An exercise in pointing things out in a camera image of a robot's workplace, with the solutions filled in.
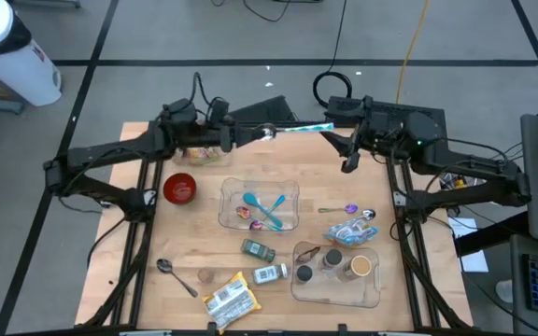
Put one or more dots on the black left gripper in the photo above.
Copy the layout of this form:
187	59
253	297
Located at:
213	134

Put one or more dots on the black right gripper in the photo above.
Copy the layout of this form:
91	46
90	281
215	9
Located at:
381	133

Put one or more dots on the chili ramen packet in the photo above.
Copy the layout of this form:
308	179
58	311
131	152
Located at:
210	155

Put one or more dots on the purple iridescent spoon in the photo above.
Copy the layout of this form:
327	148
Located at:
243	212

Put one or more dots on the blue ramen packet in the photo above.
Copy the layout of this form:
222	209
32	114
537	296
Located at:
350	237

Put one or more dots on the orange label spice jar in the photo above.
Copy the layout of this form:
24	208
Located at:
333	256

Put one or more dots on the brown spice pouch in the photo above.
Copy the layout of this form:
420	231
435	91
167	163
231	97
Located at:
310	254

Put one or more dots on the tan top spice jar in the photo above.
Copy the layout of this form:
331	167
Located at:
360	267

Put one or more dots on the green spice jar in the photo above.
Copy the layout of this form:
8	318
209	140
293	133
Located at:
257	249

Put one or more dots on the purple label spice jar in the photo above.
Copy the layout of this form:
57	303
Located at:
304	274

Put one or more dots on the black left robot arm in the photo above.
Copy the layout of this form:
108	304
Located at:
110	156

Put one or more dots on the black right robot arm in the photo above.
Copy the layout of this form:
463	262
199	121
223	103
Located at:
474	165

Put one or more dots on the black computer box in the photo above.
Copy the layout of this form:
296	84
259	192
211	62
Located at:
264	112

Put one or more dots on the clear plastic bin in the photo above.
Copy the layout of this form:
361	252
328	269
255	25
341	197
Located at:
292	186
224	159
334	294

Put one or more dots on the purple head rainbow spoon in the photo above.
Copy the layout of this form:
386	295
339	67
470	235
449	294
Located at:
350	208

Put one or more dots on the blue spoon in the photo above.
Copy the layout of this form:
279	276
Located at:
249	198

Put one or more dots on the red bowl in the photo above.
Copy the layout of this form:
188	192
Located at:
180	189

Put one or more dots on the everything bagel seasoning jar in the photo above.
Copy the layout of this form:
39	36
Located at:
269	274

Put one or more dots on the plain silver spoon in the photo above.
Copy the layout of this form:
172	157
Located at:
164	266

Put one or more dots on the white paper sheet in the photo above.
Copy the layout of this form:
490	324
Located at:
472	259

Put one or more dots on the yellow ramen packet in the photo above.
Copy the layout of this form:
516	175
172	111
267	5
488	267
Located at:
229	303

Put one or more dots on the white trash can black liner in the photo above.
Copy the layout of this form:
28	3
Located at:
21	70

